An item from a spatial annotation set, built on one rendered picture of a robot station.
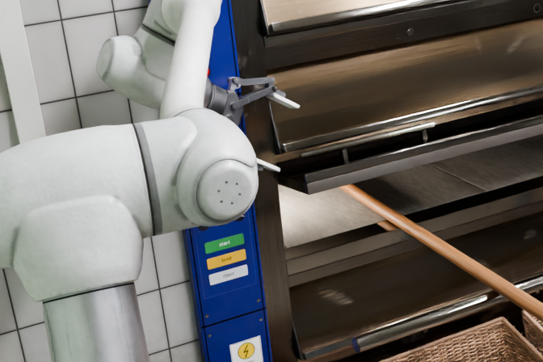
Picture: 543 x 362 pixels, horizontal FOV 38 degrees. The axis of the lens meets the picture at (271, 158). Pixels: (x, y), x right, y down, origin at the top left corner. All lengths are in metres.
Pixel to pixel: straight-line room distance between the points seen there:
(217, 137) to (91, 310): 0.23
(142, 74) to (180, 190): 0.59
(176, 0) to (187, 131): 0.51
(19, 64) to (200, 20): 0.42
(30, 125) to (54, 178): 0.72
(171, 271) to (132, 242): 0.88
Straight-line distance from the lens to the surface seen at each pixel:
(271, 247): 1.82
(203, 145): 0.86
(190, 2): 1.31
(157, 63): 1.41
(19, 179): 0.86
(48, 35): 1.56
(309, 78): 1.76
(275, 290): 1.87
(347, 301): 1.98
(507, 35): 2.04
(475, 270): 1.73
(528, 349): 2.20
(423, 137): 1.80
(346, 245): 1.91
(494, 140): 1.86
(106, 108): 1.60
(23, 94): 1.55
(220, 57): 1.62
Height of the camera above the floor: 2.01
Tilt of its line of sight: 19 degrees down
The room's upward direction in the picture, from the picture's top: 6 degrees counter-clockwise
